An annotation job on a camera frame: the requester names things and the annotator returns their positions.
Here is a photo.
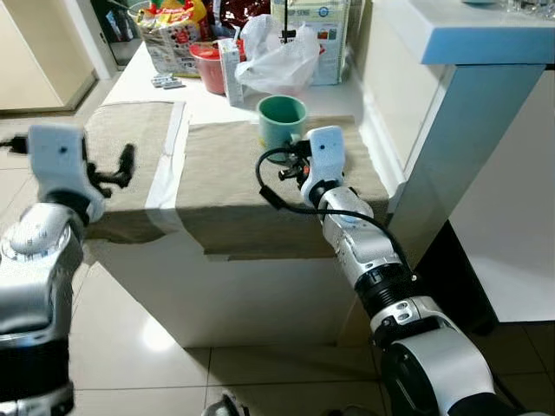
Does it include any beige woven placemat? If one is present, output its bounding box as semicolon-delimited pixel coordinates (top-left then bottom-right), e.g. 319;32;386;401
82;101;187;244
173;117;391;259

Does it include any dark red snack bag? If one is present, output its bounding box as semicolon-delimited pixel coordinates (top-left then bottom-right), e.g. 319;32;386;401
212;0;270;40

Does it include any beige kitchen cabinet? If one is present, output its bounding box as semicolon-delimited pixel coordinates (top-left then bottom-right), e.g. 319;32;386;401
0;0;96;114

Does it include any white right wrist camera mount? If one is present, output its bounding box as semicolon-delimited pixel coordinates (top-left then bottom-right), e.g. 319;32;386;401
308;126;348;192

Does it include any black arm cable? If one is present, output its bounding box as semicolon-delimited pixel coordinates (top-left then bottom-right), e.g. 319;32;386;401
256;146;408;261

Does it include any small silver packet strip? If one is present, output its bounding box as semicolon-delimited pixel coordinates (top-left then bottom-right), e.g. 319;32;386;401
152;75;185;90

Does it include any white paper strip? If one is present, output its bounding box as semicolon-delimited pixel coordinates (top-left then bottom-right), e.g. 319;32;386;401
143;101;187;235

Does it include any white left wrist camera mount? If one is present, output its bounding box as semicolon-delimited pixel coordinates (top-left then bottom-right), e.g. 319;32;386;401
29;124;107;222

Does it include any white box green print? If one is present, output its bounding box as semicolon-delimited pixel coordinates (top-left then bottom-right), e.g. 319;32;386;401
273;0;352;86

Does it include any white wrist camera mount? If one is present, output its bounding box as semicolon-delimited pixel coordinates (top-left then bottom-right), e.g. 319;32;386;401
308;126;348;192
29;124;107;222

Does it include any teal ceramic cup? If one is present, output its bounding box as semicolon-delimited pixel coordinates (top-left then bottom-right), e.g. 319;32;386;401
258;95;309;153

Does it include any white table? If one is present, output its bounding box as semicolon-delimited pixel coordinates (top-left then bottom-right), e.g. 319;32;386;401
87;43;408;348

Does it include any clear plastic bag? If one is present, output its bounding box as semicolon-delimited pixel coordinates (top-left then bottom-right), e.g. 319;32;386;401
236;15;322;94

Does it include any white Oatside milk carton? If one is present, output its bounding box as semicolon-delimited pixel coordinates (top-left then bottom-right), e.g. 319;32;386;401
217;39;245;107

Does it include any white raised counter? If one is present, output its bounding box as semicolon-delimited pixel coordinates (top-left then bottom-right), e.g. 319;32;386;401
351;0;555;335

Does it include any yellow green snack bag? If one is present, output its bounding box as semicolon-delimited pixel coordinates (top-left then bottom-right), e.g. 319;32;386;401
139;0;209;77

